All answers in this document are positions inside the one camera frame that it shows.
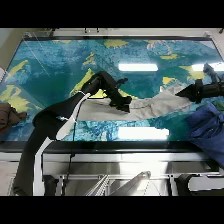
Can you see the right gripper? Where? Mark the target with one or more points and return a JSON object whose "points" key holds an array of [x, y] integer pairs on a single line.
{"points": [[197, 90]]}

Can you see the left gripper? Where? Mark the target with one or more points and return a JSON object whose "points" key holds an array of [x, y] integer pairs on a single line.
{"points": [[121, 103]]}

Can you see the silver frame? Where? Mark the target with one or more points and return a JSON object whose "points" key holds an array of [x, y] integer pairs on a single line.
{"points": [[133, 166]]}

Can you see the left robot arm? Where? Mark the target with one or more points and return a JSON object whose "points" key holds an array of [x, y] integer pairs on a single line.
{"points": [[50, 123]]}

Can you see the blue garment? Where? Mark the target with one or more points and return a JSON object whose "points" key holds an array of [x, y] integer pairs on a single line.
{"points": [[208, 128]]}

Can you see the pale grey garment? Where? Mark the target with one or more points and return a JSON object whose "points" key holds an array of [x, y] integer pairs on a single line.
{"points": [[156, 105]]}

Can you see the brown garment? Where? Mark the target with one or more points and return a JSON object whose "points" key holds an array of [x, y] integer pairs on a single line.
{"points": [[10, 116]]}

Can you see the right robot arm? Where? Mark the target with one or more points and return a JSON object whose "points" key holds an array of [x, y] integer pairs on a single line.
{"points": [[213, 89]]}

